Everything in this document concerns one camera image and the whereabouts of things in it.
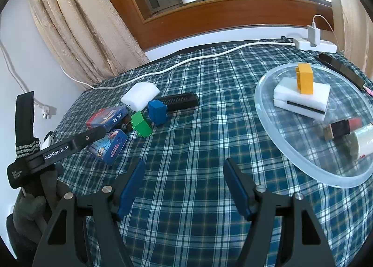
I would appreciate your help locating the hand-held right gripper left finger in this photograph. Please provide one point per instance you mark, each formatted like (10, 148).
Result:
(131, 185)

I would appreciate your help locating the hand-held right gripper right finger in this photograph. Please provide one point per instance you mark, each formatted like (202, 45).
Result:
(239, 188)

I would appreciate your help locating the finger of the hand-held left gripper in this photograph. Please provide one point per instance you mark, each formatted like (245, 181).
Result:
(91, 135)

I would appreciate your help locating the red and blue card box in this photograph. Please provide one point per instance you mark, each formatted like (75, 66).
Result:
(105, 117)

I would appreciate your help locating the blue printed box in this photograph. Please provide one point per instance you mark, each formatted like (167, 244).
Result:
(112, 147)

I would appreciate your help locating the dark brown serum bottle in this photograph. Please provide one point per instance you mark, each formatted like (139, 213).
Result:
(127, 127)

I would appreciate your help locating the clear round plastic container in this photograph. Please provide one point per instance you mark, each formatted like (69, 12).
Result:
(268, 121)

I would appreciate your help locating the white sponge with dark layer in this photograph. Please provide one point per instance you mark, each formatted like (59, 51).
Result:
(140, 95)
(309, 99)

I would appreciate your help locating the yellow toy brick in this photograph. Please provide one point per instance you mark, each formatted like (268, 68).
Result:
(305, 80)

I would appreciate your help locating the small white bottle red label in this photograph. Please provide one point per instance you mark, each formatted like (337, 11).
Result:
(364, 141)

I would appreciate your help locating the person's left forearm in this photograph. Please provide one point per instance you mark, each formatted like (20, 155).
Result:
(20, 243)

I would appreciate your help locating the person's left hand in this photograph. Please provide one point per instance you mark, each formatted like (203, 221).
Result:
(29, 211)

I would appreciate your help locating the white and black small device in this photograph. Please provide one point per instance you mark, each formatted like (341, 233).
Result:
(49, 138)

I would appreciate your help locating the green toy brick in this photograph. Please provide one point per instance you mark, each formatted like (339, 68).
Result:
(141, 124)

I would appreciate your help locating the blue toy brick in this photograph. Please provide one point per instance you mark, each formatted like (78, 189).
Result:
(157, 112)

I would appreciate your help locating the blue plaid bedsheet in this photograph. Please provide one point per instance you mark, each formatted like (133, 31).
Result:
(189, 138)

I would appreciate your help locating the beige pleated curtain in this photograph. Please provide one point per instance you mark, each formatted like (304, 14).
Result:
(87, 22)

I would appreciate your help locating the white power strip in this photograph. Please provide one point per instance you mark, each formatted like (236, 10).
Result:
(326, 45)

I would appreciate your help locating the white phone charger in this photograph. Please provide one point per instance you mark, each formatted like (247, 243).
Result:
(314, 32)

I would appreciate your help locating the beige plain curtain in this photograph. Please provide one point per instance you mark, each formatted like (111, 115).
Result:
(354, 22)

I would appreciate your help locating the wooden window frame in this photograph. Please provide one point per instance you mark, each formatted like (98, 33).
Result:
(233, 16)

